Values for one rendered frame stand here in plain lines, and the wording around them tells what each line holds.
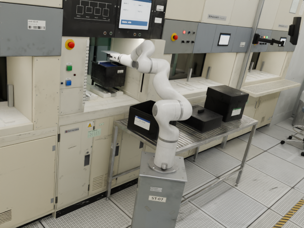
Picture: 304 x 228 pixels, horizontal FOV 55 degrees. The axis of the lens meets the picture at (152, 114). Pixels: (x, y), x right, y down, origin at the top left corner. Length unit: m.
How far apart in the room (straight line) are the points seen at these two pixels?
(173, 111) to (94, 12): 0.84
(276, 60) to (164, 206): 3.62
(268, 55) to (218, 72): 1.51
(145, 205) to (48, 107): 0.87
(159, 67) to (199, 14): 1.03
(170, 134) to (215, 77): 2.16
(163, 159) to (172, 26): 1.21
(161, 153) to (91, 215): 1.05
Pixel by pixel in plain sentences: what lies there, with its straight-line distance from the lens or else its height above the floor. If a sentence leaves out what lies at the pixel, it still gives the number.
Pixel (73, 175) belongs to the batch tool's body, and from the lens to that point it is 2.38.
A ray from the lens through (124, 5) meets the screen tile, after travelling 2.15.
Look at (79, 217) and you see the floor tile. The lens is 2.54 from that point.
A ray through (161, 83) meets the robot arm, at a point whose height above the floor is 1.24.
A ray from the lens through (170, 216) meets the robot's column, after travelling 1.88.
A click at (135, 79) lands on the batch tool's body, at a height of 1.04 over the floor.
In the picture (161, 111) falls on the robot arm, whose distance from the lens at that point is 1.58.
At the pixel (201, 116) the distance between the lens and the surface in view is 2.44.
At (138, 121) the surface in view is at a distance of 2.15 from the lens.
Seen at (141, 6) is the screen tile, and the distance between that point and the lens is 2.25.
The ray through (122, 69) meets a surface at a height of 1.10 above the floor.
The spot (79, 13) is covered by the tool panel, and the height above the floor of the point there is 1.54.
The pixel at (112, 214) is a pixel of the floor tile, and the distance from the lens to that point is 2.58.
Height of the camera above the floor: 1.69
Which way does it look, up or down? 21 degrees down
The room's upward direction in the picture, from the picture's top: 9 degrees clockwise
